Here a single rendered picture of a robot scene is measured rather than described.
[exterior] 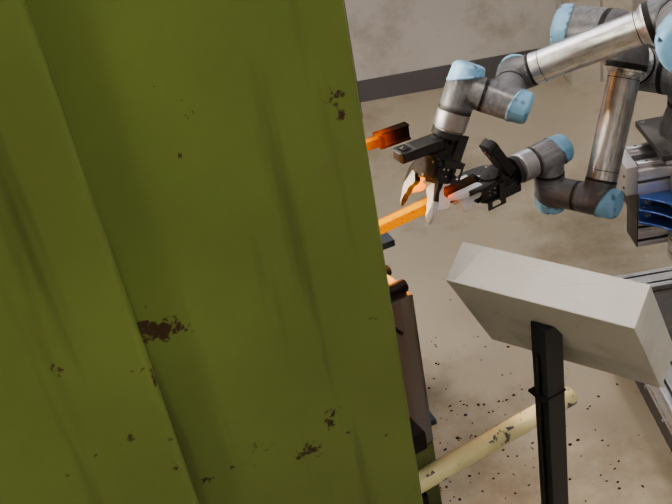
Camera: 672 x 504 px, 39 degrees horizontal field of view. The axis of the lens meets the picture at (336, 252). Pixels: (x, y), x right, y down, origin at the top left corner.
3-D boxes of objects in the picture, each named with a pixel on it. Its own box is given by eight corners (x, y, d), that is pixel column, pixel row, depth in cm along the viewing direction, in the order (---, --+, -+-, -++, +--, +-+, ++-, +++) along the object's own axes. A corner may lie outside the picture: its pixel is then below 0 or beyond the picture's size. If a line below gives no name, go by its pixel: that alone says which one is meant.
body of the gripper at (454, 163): (457, 188, 218) (475, 138, 214) (428, 184, 213) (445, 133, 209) (438, 176, 224) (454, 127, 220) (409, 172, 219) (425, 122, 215)
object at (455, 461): (563, 397, 220) (563, 379, 217) (579, 409, 216) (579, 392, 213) (404, 488, 205) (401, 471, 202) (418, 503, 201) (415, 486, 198)
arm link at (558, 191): (569, 223, 235) (568, 184, 229) (529, 212, 242) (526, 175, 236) (584, 207, 240) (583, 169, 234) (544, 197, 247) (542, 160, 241)
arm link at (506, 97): (539, 79, 213) (491, 64, 214) (534, 102, 204) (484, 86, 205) (527, 109, 218) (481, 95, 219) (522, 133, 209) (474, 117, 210)
